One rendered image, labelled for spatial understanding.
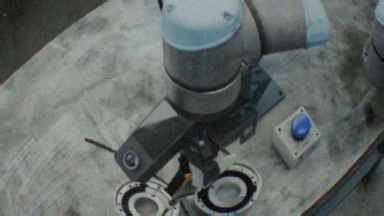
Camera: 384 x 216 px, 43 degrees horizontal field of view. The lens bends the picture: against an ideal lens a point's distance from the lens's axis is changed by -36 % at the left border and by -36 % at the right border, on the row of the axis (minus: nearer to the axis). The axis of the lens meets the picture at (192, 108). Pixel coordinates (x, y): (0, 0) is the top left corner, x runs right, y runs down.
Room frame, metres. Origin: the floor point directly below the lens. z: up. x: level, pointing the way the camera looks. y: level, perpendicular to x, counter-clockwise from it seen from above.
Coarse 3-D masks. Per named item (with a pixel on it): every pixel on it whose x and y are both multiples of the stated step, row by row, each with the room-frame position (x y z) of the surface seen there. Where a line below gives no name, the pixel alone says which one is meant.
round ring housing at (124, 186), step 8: (120, 184) 0.40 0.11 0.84; (128, 184) 0.41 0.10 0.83; (152, 184) 0.41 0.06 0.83; (160, 184) 0.41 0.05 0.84; (120, 192) 0.39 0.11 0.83; (144, 192) 0.40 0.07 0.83; (160, 192) 0.40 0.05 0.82; (120, 200) 0.38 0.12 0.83; (136, 200) 0.38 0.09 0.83; (144, 200) 0.39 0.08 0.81; (152, 200) 0.38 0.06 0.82; (160, 200) 0.38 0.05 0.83; (120, 208) 0.36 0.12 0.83; (160, 208) 0.37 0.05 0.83; (176, 208) 0.37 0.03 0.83
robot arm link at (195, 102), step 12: (240, 72) 0.38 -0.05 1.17; (168, 84) 0.37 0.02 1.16; (240, 84) 0.38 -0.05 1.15; (180, 96) 0.36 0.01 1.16; (192, 96) 0.35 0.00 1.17; (204, 96) 0.35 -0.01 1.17; (216, 96) 0.35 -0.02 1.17; (228, 96) 0.36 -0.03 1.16; (192, 108) 0.35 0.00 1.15; (204, 108) 0.35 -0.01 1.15; (216, 108) 0.35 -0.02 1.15
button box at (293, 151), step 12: (300, 108) 0.52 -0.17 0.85; (288, 120) 0.50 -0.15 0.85; (276, 132) 0.48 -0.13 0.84; (288, 132) 0.48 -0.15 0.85; (312, 132) 0.48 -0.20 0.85; (276, 144) 0.48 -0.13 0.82; (288, 144) 0.46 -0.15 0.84; (300, 144) 0.46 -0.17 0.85; (312, 144) 0.46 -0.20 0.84; (288, 156) 0.45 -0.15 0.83; (300, 156) 0.44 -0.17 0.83
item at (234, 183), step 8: (232, 168) 0.44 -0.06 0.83; (240, 168) 0.44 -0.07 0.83; (248, 168) 0.43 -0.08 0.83; (256, 176) 0.42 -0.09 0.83; (216, 184) 0.41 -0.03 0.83; (224, 184) 0.41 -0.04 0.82; (232, 184) 0.41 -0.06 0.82; (240, 184) 0.41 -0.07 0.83; (256, 184) 0.40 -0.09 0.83; (208, 192) 0.40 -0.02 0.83; (216, 192) 0.41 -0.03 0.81; (240, 192) 0.40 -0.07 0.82; (216, 200) 0.38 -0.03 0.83; (240, 200) 0.38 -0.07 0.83; (256, 200) 0.37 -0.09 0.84; (200, 208) 0.36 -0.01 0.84; (248, 208) 0.35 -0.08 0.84
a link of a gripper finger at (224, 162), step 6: (222, 156) 0.38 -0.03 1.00; (228, 156) 0.38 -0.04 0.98; (234, 156) 0.39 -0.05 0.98; (222, 162) 0.37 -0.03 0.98; (228, 162) 0.38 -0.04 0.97; (192, 168) 0.36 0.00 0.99; (222, 168) 0.37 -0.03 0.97; (198, 174) 0.35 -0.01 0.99; (192, 180) 0.36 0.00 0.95; (198, 180) 0.35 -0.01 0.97; (198, 186) 0.35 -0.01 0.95
